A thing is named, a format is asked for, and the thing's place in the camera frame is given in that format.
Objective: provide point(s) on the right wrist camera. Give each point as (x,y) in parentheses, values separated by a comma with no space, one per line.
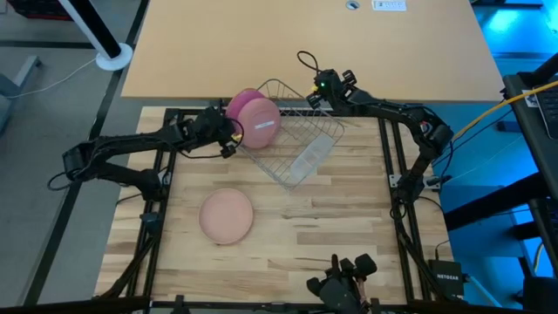
(315,101)

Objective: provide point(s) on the peach pink plastic plate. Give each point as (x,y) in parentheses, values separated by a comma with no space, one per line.
(226,216)
(259,124)

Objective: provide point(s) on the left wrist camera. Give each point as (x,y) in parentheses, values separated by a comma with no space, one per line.
(228,151)

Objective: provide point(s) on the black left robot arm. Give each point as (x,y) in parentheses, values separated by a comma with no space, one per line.
(131,143)

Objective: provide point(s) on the black network switch box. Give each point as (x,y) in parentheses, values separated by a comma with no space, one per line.
(447,277)

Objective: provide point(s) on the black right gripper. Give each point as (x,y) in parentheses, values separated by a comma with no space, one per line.
(331,85)

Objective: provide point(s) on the small black adapter box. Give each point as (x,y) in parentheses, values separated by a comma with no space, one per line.
(150,222)

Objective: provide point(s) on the black jointed device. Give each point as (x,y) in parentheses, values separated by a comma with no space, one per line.
(344,288)

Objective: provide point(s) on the white desk outlet plate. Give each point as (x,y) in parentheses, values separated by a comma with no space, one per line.
(389,5)

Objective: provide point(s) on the grey furniture leg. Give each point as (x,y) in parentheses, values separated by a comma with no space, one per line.
(17,83)

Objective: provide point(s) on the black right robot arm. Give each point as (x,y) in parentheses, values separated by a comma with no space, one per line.
(392,109)

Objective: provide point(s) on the black equipment cart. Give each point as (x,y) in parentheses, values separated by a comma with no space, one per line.
(545,131)

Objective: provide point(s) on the clear plastic plate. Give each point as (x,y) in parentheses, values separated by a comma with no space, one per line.
(311,159)

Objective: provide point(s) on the black crossbar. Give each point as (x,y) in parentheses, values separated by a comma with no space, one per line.
(65,305)

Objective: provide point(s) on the black white pole stand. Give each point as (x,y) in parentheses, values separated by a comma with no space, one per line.
(104,43)

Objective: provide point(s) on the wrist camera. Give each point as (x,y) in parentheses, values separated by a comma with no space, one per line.
(228,151)
(315,101)

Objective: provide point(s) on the black aluminium table frame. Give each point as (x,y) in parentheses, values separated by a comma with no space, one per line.
(403,244)

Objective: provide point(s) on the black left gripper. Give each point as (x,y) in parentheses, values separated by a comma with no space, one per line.
(211,126)

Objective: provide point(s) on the dark crate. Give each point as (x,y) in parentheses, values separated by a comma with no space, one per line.
(39,8)

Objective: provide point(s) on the light wooden desk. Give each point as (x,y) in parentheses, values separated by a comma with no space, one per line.
(196,52)

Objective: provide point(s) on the magenta plastic plate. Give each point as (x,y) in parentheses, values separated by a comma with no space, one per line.
(240,102)

